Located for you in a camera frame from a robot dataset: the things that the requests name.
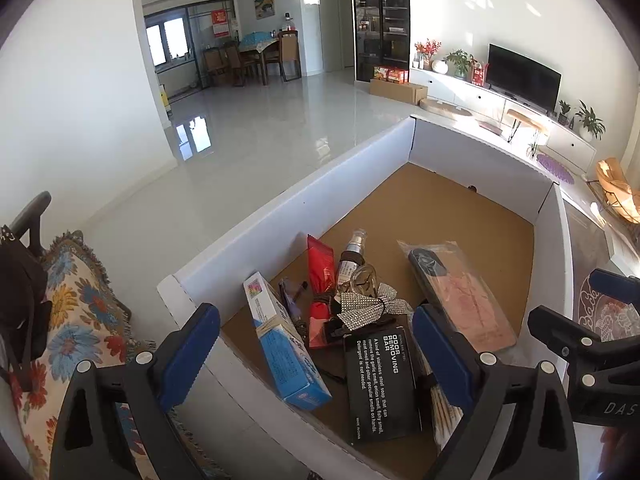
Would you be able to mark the potted plant in white pot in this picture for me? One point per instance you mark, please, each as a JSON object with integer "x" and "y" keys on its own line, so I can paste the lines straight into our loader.
{"x": 590, "y": 120}

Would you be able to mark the black television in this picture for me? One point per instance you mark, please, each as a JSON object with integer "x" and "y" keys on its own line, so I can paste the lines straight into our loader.
{"x": 522, "y": 77}

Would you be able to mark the round wooden board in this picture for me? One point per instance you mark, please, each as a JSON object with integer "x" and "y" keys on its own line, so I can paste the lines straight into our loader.
{"x": 445, "y": 109}

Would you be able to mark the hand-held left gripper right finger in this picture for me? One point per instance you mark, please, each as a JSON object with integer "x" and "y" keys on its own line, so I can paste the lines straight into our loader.
{"x": 442, "y": 355}

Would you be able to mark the silver cream tube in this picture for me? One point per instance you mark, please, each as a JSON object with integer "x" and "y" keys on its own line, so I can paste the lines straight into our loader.
{"x": 348, "y": 262}

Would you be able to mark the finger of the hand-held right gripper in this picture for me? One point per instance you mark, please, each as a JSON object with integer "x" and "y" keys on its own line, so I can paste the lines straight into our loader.
{"x": 600, "y": 380}
{"x": 617, "y": 287}

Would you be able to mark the red gift bag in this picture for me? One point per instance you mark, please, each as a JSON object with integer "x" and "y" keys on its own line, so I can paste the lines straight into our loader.
{"x": 480, "y": 76}

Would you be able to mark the glass sliding door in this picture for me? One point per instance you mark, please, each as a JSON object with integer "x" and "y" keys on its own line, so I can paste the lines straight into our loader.
{"x": 175, "y": 45}

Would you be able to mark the purple plastic tool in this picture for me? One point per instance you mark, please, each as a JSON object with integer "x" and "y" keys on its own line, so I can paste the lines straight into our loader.
{"x": 291, "y": 300}

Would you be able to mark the black bag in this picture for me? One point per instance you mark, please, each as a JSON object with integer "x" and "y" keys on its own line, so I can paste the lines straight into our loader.
{"x": 22, "y": 290}

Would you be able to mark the red flower arrangement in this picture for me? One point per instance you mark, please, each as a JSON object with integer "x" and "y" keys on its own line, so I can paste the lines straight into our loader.
{"x": 427, "y": 50}

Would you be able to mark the pink phone case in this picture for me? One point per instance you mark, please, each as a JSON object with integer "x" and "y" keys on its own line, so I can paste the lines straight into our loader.
{"x": 470, "y": 305}

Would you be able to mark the red door poster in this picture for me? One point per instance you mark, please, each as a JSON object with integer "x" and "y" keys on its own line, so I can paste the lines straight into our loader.
{"x": 221, "y": 23}

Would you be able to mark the white tv cabinet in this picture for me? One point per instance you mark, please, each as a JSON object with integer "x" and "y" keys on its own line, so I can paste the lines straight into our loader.
{"x": 500, "y": 105}

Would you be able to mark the white cardboard box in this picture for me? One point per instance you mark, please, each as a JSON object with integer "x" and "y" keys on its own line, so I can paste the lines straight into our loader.
{"x": 475, "y": 152}

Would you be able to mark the white interior door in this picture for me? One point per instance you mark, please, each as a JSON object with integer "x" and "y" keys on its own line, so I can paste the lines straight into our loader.
{"x": 330, "y": 25}

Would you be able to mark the purple round mat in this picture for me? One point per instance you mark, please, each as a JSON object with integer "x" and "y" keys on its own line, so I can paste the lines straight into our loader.
{"x": 556, "y": 169}

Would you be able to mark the white round vase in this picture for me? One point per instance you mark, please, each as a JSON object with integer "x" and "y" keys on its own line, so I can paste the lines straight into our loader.
{"x": 439, "y": 66}

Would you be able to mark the blue and white carton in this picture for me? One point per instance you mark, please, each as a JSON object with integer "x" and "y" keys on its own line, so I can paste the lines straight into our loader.
{"x": 285, "y": 355}

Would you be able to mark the black display cabinet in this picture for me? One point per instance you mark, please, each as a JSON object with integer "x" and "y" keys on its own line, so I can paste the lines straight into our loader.
{"x": 380, "y": 20}

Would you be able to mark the black box with white print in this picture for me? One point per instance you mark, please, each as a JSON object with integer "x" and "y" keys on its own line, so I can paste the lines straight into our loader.
{"x": 381, "y": 400}

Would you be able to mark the red foil packet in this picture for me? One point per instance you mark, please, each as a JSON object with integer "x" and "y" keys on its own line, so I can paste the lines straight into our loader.
{"x": 320, "y": 270}

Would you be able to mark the cotton swabs pack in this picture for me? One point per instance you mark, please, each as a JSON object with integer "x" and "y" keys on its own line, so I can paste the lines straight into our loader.
{"x": 442, "y": 416}

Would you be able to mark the small potted plant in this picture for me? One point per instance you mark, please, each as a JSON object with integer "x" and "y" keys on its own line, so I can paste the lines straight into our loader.
{"x": 564, "y": 110}

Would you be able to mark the orange printed boxes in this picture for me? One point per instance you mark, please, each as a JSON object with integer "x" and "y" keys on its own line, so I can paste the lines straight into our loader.
{"x": 391, "y": 75}

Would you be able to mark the wooden stool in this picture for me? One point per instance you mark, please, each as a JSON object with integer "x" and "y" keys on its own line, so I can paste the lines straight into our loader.
{"x": 525, "y": 119}

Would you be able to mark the orange lounge chair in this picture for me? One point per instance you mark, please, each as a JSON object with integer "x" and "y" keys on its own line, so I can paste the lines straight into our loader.
{"x": 617, "y": 185}

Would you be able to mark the long brown cardboard carton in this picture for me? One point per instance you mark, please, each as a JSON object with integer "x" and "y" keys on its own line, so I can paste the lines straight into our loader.
{"x": 397, "y": 92}

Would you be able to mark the bushy green potted plant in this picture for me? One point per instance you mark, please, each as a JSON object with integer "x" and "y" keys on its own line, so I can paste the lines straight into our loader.
{"x": 460, "y": 62}

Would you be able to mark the rhinestone bow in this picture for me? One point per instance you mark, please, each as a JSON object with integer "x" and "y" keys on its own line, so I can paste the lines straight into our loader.
{"x": 365, "y": 306}

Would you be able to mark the dining table with cloth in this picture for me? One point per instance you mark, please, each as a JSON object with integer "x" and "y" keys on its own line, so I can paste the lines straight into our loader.
{"x": 257, "y": 45}

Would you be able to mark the grey chair armrest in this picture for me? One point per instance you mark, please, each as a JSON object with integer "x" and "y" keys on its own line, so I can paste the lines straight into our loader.
{"x": 32, "y": 210}

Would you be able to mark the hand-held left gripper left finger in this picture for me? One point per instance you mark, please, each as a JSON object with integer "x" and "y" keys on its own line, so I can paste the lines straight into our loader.
{"x": 192, "y": 350}

